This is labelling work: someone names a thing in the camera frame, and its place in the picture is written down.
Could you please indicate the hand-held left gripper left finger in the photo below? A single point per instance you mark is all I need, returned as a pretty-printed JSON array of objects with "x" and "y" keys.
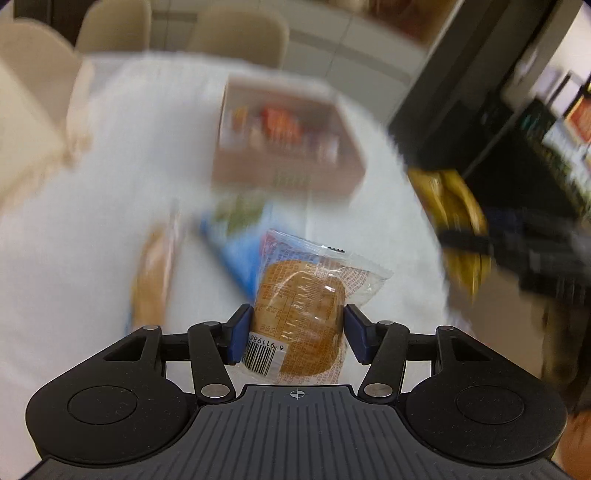
[{"x": 240, "y": 334}]

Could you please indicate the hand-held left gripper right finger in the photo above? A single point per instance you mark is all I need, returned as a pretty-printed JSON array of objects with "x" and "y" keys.
[{"x": 358, "y": 334}]

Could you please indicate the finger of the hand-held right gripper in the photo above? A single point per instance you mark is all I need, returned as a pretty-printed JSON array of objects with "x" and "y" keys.
[
  {"x": 471, "y": 244},
  {"x": 503, "y": 219}
]

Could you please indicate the clear round cake packet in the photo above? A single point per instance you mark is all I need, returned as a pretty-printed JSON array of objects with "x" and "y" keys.
[{"x": 300, "y": 300}]

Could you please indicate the pink cardboard box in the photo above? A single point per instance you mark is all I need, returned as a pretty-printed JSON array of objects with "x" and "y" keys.
[{"x": 286, "y": 177}]

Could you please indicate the red snack packet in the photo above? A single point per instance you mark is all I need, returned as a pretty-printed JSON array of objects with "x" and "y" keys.
[{"x": 279, "y": 122}]

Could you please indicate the blue snack packet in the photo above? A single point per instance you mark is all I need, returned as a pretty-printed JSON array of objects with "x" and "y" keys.
[{"x": 235, "y": 258}]

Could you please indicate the long bread packet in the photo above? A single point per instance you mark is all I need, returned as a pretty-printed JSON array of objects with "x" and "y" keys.
[{"x": 152, "y": 277}]

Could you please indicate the shelf of colourful packages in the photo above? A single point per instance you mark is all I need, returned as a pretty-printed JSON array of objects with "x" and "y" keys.
[{"x": 572, "y": 138}]

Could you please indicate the black appliance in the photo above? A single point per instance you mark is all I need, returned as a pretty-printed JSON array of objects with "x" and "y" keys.
[{"x": 461, "y": 115}]

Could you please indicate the white textured tablecloth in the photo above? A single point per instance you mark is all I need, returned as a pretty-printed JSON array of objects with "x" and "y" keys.
[{"x": 92, "y": 230}]

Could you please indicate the white sideboard cabinet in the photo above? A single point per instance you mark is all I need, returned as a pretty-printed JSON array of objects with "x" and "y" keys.
[{"x": 332, "y": 37}]

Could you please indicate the cream printed food cover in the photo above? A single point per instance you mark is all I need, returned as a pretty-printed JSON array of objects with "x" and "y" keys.
[{"x": 27, "y": 152}]

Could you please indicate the beige dining chair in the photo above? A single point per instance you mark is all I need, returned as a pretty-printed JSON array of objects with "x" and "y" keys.
[
  {"x": 240, "y": 37},
  {"x": 115, "y": 27}
]

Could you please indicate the wooden wall shelf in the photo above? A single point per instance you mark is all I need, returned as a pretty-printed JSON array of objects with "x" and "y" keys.
[{"x": 406, "y": 14}]

